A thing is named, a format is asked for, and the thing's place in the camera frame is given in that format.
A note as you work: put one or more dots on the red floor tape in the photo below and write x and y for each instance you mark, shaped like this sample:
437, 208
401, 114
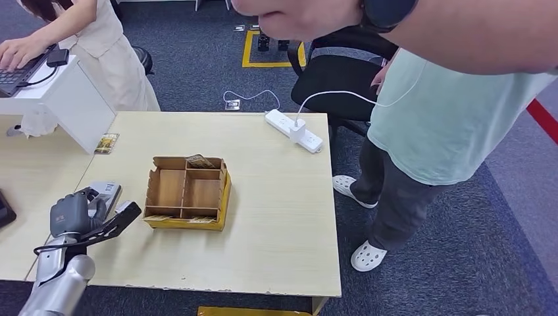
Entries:
542, 117

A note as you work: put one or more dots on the black office chair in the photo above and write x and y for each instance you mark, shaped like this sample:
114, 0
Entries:
335, 78

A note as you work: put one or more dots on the white desk riser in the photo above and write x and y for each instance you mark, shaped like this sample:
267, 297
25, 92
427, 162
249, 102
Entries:
74, 102

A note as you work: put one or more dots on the yellow picture card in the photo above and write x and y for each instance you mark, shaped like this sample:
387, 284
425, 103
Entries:
106, 144

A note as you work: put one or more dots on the tan card in slot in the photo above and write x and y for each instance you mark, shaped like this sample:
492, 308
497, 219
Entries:
158, 217
201, 220

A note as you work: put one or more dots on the dark laptop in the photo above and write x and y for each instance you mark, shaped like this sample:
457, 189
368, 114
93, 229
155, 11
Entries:
11, 78

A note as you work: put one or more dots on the yellow box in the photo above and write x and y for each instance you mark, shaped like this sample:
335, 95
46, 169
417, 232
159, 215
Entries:
244, 312

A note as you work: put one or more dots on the patterned room key card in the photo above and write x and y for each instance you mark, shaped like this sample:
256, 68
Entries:
199, 162

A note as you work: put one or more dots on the white perforated clog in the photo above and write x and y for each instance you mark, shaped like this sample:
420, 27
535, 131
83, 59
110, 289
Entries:
346, 184
366, 257

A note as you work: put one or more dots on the grey card reader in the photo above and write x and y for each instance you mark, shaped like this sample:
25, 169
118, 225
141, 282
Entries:
109, 192

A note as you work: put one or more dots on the person's hand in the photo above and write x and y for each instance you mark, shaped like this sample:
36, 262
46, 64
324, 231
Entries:
305, 17
22, 52
383, 74

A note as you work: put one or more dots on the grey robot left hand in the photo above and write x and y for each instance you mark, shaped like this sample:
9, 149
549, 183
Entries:
69, 213

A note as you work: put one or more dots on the yellow floor tape square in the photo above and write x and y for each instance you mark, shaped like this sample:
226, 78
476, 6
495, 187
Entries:
247, 50

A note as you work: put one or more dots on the black robot legs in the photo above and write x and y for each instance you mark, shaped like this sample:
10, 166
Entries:
263, 43

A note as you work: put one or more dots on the small metal floor plate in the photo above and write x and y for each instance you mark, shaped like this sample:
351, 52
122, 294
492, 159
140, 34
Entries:
239, 28

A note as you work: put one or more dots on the black flat device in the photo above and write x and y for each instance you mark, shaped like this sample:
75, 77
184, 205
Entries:
6, 211

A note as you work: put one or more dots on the wooden compartment box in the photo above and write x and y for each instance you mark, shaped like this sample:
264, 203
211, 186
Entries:
202, 194

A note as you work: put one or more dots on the black wristwatch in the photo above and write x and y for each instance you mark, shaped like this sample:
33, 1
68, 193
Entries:
388, 13

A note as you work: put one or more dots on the person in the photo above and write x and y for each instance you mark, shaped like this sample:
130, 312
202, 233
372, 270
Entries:
117, 83
436, 122

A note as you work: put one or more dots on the black power adapter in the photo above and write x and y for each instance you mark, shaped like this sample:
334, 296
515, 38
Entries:
57, 57

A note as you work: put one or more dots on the white charger plug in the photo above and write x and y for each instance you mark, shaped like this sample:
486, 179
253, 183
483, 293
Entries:
297, 131

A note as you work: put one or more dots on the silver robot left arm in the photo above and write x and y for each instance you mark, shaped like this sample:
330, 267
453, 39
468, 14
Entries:
56, 279

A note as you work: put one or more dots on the white power strip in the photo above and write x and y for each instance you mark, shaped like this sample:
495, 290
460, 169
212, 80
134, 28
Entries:
279, 121

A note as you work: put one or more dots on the metal floor outlet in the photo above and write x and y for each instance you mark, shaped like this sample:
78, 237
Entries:
232, 105

